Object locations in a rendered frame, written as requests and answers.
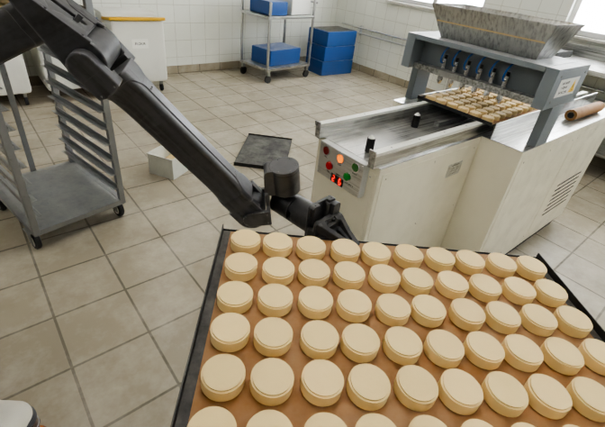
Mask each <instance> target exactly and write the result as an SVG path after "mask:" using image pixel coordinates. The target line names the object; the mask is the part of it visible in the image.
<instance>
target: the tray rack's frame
mask: <svg viewBox="0 0 605 427"><path fill-rule="evenodd" d="M0 73H1V76H2V79H3V81H4V85H5V90H6V93H7V96H8V99H9V102H10V105H11V108H12V111H13V114H14V119H15V122H16V125H17V128H18V132H19V134H20V137H21V140H22V144H23V148H24V152H25V155H26V158H27V160H28V164H29V167H30V170H31V171H30V172H26V173H23V175H24V176H25V177H26V178H27V179H28V180H29V181H30V182H31V183H32V185H29V186H26V189H27V190H28V191H29V192H30V193H31V194H32V195H33V196H34V197H35V198H36V199H37V201H34V202H32V206H33V207H34V208H35V209H36V210H37V211H38V212H39V213H40V214H41V216H40V217H37V218H36V220H37V223H38V225H39V228H40V231H41V235H42V234H45V233H47V232H51V231H54V230H57V229H58V228H61V227H64V226H66V225H69V224H71V223H75V222H77V221H80V220H83V219H85V218H87V217H89V216H92V215H95V214H99V213H101V212H103V211H106V210H108V209H111V208H112V209H113V210H114V211H115V212H117V213H118V211H117V206H118V205H121V201H120V200H119V199H118V196H117V192H115V191H114V190H112V189H111V188H110V187H108V186H107V185H106V184H104V183H103V182H102V181H100V180H99V179H98V178H96V177H95V176H93V175H92V174H91V173H89V172H88V171H87V170H85V169H84V168H82V167H81V166H80V165H78V164H77V163H76V162H75V161H74V160H73V159H71V158H70V157H69V156H68V161H66V162H63V163H59V164H56V165H53V166H49V167H46V168H40V169H36V167H35V165H34V161H33V158H32V153H31V150H30V147H29V143H28V141H27V138H26V134H25V131H24V128H23V123H22V119H21V116H20V114H19V110H18V107H17V104H16V101H15V98H14V92H13V90H12V87H11V83H10V80H9V77H8V74H7V71H6V67H5V64H2V65H0ZM0 200H1V201H2V203H3V204H4V205H5V206H6V207H7V208H8V209H9V210H10V211H11V212H12V213H13V214H14V216H15V217H16V218H17V219H18V220H19V221H20V222H21V223H22V224H23V225H24V226H25V228H23V230H24V231H25V232H26V233H27V235H28V238H29V241H30V243H31V244H32V245H33V242H32V237H31V234H32V231H31V228H30V225H29V223H28V220H27V217H26V214H25V211H24V209H23V204H22V203H21V202H20V201H19V200H18V199H17V198H16V197H15V196H14V195H13V194H12V193H11V192H10V191H9V190H8V189H7V188H6V187H5V186H4V185H3V184H2V183H1V182H0ZM33 246H34V245H33Z"/></svg>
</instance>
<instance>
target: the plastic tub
mask: <svg viewBox="0 0 605 427"><path fill-rule="evenodd" d="M146 154H148V161H149V173H151V174H155V175H158V176H161V177H166V178H169V179H172V180H175V179H176V178H178V177H180V176H181V175H183V174H184V173H185V172H186V171H188V169H187V168H186V167H185V166H184V165H183V164H181V163H180V162H179V161H178V160H177V159H176V158H175V157H174V156H173V155H172V154H171V153H169V152H168V151H167V150H166V149H165V148H164V147H163V146H162V145H160V146H158V147H156V148H155V149H153V150H151V151H149V152H147V153H146Z"/></svg>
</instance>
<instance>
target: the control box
mask: <svg viewBox="0 0 605 427"><path fill-rule="evenodd" d="M324 147H328V149H329V154H327V155H326V154H325V153H324V151H323V148H324ZM338 155H341V156H342V157H343V162H342V163H339V162H338V159H337V157H338ZM327 162H330V163H331V165H332V168H331V169H327V168H326V163H327ZM354 163H356V164H357V166H358V171H357V172H355V171H353V169H352V165H353V164H354ZM367 164H368V162H367V161H365V160H363V159H361V158H359V157H358V156H357V155H355V154H353V153H351V152H349V151H348V150H345V149H343V148H342V147H340V146H339V145H337V144H335V143H334V142H332V141H329V140H328V139H326V140H322V141H321V148H320V156H319V162H318V168H317V171H318V172H319V173H321V174H322V175H323V176H324V177H326V178H328V179H329V180H331V181H332V180H334V179H335V181H334V183H335V184H337V185H338V181H339V179H341V184H340V187H342V188H344V189H345V190H347V191H348V192H349V193H350V194H352V195H354V196H355V197H357V198H360V197H362V196H364V192H365V189H366V181H367V177H368V173H369V170H370V168H369V167H368V166H367ZM344 173H348V174H349V175H350V179H349V180H348V181H346V180H345V179H344V178H343V175H344ZM332 175H334V176H335V178H334V179H332ZM334 176H333V177H334ZM332 182H333V181H332Z"/></svg>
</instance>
